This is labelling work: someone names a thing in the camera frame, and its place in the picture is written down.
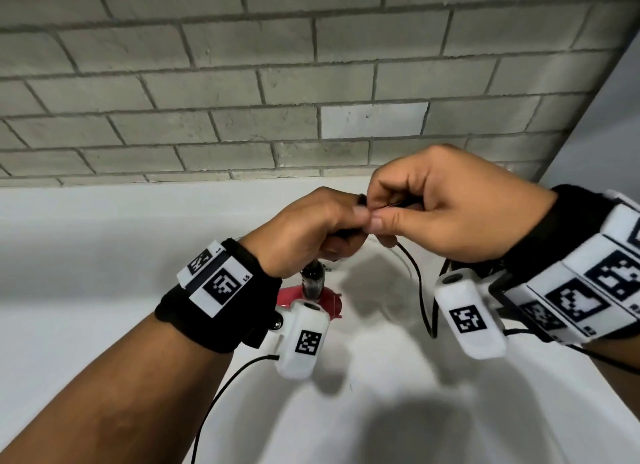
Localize person's left hand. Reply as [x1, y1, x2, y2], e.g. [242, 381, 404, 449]
[239, 187, 371, 280]

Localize person's right hand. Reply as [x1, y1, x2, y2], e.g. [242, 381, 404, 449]
[366, 144, 559, 265]

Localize thin black wire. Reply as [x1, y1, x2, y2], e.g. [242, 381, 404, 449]
[370, 201, 452, 340]

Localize person's left forearm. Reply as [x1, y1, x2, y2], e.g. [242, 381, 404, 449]
[0, 310, 237, 464]

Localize person's right forearm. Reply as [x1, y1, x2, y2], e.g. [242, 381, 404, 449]
[580, 335, 640, 379]

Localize red base with dark cylinder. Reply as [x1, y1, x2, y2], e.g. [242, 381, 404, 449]
[276, 260, 345, 320]

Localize white left wrist marker plates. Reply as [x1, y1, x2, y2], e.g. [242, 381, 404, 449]
[176, 240, 256, 320]

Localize white wrist marker plates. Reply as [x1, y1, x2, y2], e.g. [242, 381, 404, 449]
[176, 240, 256, 320]
[505, 191, 640, 345]

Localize white right wrist marker plates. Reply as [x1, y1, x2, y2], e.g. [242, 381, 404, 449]
[505, 191, 640, 345]

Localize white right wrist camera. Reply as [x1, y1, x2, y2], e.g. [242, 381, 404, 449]
[433, 268, 507, 361]

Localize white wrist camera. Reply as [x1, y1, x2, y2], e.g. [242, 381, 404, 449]
[433, 268, 507, 361]
[273, 300, 330, 381]

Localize black left wrist strap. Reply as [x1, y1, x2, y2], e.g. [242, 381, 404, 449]
[154, 238, 284, 355]

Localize black wrist strap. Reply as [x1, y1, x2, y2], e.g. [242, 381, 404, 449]
[154, 238, 284, 355]
[500, 184, 617, 299]

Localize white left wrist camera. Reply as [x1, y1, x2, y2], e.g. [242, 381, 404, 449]
[273, 300, 330, 381]

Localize black right wrist strap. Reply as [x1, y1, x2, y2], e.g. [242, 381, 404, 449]
[500, 184, 617, 299]

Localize black left camera cable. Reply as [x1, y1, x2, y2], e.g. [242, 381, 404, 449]
[190, 355, 280, 464]

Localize black camera cable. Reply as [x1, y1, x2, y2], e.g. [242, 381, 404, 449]
[190, 355, 280, 464]
[501, 328, 640, 377]

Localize black right camera cable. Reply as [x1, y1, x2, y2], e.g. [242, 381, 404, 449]
[501, 328, 640, 377]

